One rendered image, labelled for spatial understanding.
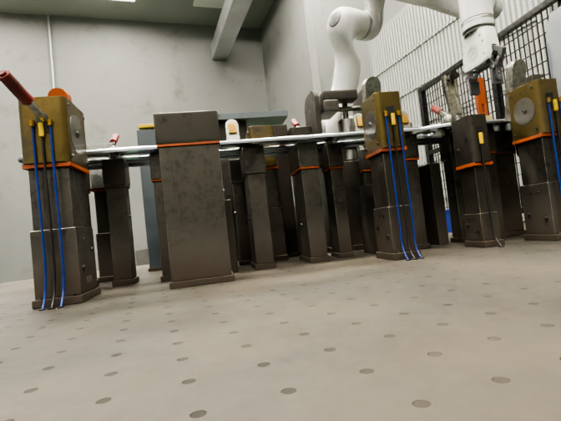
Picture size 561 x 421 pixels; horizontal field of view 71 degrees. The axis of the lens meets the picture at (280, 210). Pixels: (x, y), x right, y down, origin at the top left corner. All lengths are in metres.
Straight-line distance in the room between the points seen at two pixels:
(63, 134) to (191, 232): 0.28
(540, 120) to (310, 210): 0.53
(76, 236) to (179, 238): 0.17
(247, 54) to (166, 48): 1.99
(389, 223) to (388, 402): 0.63
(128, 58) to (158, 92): 0.99
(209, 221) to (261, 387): 0.54
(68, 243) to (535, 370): 0.68
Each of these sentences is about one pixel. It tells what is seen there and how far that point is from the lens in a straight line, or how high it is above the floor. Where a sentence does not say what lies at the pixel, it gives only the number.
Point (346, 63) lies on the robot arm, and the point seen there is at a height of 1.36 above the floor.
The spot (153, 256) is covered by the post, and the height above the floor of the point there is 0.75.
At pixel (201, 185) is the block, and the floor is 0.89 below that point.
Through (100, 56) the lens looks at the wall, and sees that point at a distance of 10.42.
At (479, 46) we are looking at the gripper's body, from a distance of 1.28.
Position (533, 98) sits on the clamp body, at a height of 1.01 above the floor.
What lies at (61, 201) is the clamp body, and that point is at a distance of 0.78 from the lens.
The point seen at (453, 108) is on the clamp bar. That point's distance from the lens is 1.38.
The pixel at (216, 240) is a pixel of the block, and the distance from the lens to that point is 0.76.
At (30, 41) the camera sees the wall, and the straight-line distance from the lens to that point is 10.71.
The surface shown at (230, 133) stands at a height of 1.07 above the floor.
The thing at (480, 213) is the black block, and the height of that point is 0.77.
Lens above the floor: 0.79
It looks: 2 degrees up
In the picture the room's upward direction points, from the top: 6 degrees counter-clockwise
